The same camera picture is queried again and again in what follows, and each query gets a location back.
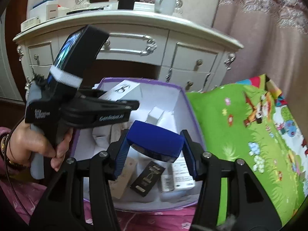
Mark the dark blue box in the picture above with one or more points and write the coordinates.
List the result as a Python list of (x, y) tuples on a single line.
[(154, 139)]

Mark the white dresser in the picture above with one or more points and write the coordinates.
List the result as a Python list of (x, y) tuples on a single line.
[(192, 53)]

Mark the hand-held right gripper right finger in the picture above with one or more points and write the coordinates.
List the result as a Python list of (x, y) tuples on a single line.
[(190, 158)]

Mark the small black box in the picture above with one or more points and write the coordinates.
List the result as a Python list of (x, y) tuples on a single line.
[(146, 179)]

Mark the flat white device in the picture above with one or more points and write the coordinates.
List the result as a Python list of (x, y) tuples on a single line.
[(30, 23)]

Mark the white medicine box red mark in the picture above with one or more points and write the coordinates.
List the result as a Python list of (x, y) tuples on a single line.
[(167, 181)]

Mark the cartoon printed green blanket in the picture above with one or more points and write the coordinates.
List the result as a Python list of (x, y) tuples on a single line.
[(228, 137)]

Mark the small beige box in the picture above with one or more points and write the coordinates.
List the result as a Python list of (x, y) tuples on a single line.
[(125, 175)]

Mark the dark flat tray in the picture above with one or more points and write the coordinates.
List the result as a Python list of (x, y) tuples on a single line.
[(91, 7)]

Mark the person's left hand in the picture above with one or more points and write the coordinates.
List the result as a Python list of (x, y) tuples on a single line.
[(36, 142)]

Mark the fabric curtain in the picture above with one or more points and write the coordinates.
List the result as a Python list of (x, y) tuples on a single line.
[(264, 28)]

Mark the white box blue label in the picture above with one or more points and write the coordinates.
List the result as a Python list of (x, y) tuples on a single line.
[(184, 173)]

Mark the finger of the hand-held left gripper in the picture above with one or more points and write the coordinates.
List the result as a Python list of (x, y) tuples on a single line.
[(108, 104), (92, 93)]

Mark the plain white box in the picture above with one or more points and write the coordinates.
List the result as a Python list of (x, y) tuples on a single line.
[(52, 10)]

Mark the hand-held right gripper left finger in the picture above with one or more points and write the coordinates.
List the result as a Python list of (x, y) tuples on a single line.
[(121, 157)]

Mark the white box blue stripe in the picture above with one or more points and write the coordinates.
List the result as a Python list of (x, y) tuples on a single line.
[(44, 2)]

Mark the purple storage box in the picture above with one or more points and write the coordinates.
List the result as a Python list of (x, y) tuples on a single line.
[(195, 125)]

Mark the pink floral quilt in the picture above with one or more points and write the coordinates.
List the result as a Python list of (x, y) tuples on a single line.
[(156, 221)]

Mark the grey mug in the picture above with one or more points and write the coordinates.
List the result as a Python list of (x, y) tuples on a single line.
[(164, 4)]

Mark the white carton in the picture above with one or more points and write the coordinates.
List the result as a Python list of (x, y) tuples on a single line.
[(156, 115)]

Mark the white box glasses print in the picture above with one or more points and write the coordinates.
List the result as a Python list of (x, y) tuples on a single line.
[(122, 90)]

